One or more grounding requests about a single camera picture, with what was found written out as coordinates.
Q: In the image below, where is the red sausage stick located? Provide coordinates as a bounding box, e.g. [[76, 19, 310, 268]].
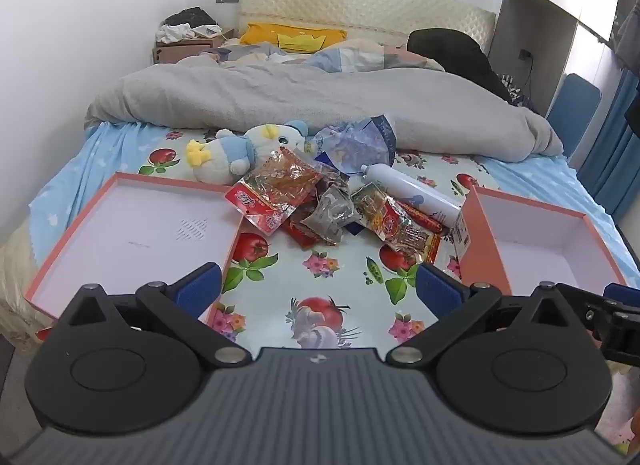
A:
[[400, 202, 447, 237]]

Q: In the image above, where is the blue facial tissue pack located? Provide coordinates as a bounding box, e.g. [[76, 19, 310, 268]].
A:
[[302, 115, 398, 177]]

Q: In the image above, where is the clear grey snack packet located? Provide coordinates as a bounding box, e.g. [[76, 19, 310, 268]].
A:
[[305, 185, 362, 242]]

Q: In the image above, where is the small red snack packet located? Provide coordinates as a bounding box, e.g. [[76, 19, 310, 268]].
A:
[[387, 218, 442, 267]]

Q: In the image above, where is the black clothing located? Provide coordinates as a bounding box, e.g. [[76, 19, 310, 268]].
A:
[[161, 7, 217, 28]]

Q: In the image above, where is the patterned quilt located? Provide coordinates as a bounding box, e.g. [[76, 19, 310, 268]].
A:
[[175, 38, 446, 73]]

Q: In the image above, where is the grey duvet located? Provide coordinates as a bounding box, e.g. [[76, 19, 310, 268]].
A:
[[84, 62, 565, 162]]

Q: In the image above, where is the blue snack packet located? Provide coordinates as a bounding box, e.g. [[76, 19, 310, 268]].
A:
[[314, 154, 352, 185]]

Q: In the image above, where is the blue curtain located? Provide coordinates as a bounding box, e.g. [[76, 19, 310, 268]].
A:
[[575, 65, 640, 231]]

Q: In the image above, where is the cream padded headboard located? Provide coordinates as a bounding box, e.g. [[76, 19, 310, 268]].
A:
[[236, 0, 497, 53]]

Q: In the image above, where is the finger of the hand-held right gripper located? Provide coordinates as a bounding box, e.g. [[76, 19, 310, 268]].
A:
[[597, 327, 640, 364], [556, 282, 640, 330]]

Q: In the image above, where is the white spray bottle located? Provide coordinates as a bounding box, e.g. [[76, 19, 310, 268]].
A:
[[360, 164, 463, 227]]

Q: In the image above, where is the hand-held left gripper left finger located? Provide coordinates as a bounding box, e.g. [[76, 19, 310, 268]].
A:
[[62, 262, 252, 368]]

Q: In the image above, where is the black garment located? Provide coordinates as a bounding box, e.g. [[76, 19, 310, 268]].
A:
[[407, 28, 513, 105]]

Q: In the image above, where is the yellow pillow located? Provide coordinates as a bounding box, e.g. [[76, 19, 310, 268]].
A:
[[240, 22, 347, 53]]

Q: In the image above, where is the red bean snack packet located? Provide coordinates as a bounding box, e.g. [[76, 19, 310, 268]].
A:
[[284, 205, 346, 247]]

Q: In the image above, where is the pink cardboard box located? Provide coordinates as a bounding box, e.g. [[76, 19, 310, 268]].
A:
[[452, 186, 628, 296]]

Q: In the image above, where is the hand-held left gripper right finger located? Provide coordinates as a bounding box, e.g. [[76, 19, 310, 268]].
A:
[[386, 263, 576, 367]]

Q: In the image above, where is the grey desk shelf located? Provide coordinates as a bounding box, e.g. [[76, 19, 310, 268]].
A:
[[487, 0, 613, 116]]

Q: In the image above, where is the brown cardboard box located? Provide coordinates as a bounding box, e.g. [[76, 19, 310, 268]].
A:
[[152, 28, 236, 65]]

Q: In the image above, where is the green and yellow snack packet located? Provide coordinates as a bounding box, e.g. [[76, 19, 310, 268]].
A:
[[350, 184, 407, 243]]

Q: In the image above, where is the clear packet with orange snack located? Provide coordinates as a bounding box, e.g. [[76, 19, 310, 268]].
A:
[[225, 149, 322, 236]]

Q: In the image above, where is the blue chair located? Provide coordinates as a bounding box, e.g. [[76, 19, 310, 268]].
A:
[[547, 74, 602, 133]]

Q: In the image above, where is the white and blue plush toy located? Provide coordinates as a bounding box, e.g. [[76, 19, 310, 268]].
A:
[[186, 120, 309, 185]]

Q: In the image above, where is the white cloth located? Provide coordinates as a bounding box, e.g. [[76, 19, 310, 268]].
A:
[[156, 25, 193, 43]]

